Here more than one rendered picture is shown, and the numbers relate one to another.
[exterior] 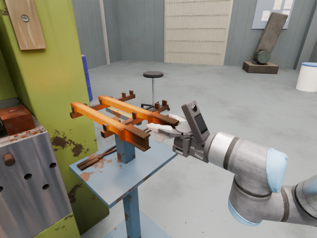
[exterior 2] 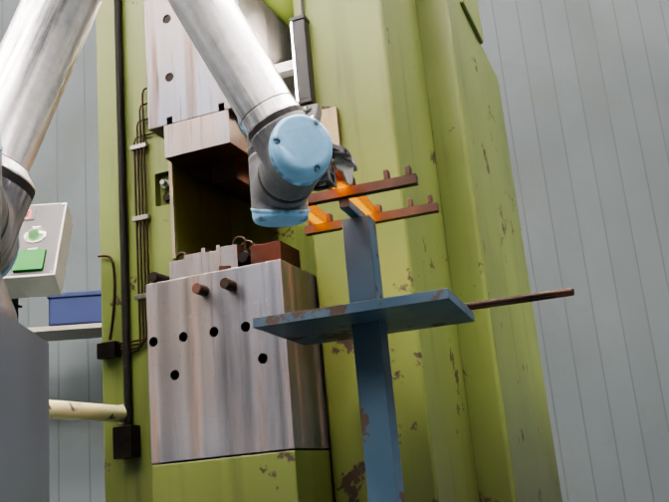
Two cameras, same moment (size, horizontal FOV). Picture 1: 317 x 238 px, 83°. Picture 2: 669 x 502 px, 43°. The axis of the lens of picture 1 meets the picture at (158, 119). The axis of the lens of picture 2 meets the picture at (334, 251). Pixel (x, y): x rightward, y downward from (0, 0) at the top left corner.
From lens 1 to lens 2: 1.69 m
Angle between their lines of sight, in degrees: 76
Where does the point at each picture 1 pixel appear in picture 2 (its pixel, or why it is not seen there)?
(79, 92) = (388, 239)
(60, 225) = (270, 465)
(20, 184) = (234, 335)
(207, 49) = not seen: outside the picture
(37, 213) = (243, 405)
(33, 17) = (332, 127)
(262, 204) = (252, 167)
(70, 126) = not seen: hidden behind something
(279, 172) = not seen: hidden behind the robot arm
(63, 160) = (346, 380)
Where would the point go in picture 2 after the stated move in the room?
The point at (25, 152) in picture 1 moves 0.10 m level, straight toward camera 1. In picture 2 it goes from (250, 285) to (228, 278)
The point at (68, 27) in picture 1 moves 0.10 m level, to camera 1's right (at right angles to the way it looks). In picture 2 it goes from (380, 130) to (397, 115)
